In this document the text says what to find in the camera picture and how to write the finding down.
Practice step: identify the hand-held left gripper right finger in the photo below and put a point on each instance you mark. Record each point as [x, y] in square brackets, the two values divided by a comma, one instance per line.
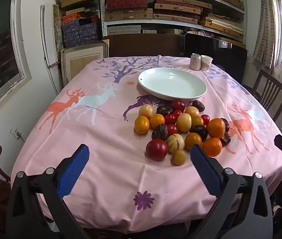
[205, 171]

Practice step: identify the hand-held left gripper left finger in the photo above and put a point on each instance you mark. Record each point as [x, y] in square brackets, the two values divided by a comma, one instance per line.
[73, 171]

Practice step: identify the orange mandarin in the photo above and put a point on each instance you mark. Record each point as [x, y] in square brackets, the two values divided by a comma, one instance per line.
[213, 147]
[215, 128]

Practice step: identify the small yellow longan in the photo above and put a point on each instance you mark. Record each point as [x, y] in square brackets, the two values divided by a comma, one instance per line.
[178, 156]

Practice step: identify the orange cherry tomato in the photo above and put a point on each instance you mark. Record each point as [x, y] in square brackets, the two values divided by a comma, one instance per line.
[197, 120]
[157, 120]
[141, 124]
[192, 139]

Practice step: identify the striped pepino melon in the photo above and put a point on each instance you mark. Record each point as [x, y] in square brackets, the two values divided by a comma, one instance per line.
[175, 143]

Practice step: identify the red cherry tomato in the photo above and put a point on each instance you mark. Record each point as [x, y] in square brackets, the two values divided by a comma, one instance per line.
[170, 118]
[172, 129]
[205, 119]
[177, 113]

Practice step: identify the white plate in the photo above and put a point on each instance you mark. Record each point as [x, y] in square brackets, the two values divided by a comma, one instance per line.
[170, 82]

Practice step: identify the pink printed tablecloth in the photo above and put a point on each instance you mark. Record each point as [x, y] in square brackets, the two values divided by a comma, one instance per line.
[106, 154]

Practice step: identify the dark wooden slatted chair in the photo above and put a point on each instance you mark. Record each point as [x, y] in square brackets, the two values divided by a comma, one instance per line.
[280, 86]

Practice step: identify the brick patterned curtain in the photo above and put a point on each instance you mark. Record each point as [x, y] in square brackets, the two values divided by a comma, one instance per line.
[265, 29]

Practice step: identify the black glossy panel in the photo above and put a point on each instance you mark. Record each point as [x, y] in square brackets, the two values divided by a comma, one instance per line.
[220, 54]

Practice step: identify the paper cup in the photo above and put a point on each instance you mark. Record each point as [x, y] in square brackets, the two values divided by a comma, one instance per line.
[207, 63]

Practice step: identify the beige framed door panel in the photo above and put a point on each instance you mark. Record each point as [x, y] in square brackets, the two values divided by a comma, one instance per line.
[81, 62]

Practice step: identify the drink can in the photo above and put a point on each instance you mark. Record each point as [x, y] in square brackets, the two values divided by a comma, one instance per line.
[195, 62]

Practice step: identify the stack of yellow flat boxes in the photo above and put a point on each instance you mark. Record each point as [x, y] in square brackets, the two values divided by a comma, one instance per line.
[223, 27]

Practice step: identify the white leaning board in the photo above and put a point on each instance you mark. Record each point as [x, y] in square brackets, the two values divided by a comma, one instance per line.
[48, 42]

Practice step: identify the pink fabric bundle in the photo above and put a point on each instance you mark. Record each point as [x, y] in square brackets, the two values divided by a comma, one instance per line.
[200, 32]

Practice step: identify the stack of blue patterned boxes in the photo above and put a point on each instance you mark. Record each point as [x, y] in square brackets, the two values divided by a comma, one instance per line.
[81, 33]

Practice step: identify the brown wooden board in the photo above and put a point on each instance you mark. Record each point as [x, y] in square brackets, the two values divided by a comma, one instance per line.
[143, 46]

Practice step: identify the marble slab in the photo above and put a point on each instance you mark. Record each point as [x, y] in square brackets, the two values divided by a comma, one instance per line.
[57, 25]

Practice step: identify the grey patterned flat box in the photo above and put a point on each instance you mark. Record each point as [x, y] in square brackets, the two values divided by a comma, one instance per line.
[123, 29]

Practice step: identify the orange patterned box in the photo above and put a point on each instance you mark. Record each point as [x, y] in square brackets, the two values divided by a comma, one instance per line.
[69, 18]

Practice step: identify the dark red patterned box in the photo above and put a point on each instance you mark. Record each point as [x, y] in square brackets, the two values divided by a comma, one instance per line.
[88, 17]

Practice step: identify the white metal shelving rack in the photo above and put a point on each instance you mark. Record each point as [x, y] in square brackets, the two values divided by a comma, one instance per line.
[102, 10]

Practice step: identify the large red patterned box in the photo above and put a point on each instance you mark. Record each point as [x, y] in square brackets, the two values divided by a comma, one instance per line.
[126, 1]

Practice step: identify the wall socket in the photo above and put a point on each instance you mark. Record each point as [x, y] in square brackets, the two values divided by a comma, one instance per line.
[15, 132]

